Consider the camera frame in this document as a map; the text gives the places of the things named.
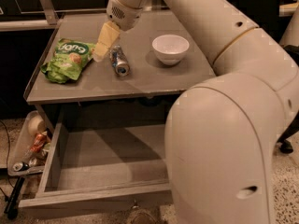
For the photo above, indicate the black stand leg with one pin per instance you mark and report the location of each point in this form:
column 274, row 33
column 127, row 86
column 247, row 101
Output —
column 11, row 209

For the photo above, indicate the black office chair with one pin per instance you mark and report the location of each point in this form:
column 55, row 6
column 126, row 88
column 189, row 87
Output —
column 265, row 13

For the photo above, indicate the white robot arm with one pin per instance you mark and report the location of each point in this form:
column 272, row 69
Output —
column 220, row 134

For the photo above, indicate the black topped can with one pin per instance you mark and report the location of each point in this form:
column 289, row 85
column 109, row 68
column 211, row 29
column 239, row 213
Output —
column 20, row 166

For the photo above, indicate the clear plastic bin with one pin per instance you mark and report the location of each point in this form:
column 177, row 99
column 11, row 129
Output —
column 25, row 140

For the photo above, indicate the green chip bag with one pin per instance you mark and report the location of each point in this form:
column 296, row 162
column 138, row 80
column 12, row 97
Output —
column 68, row 61

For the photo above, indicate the red soda can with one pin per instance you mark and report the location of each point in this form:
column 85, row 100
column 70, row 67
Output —
column 36, row 149

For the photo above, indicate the open grey top drawer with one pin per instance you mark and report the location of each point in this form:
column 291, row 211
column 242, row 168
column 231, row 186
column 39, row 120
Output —
column 90, row 171

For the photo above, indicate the grey cabinet with top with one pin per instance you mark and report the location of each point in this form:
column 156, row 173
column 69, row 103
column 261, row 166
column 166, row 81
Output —
column 149, row 80

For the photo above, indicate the white round cup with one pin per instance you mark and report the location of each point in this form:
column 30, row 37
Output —
column 36, row 125

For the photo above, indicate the silver blue redbull can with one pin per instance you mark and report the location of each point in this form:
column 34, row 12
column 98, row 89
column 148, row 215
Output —
column 119, row 61

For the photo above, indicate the metal railing bar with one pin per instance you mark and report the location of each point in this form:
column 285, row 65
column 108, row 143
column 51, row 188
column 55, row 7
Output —
column 20, row 15

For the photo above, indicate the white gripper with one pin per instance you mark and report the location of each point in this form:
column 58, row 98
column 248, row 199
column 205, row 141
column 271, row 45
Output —
column 123, row 15

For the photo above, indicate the white bowl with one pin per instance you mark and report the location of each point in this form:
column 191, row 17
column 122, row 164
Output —
column 170, row 49

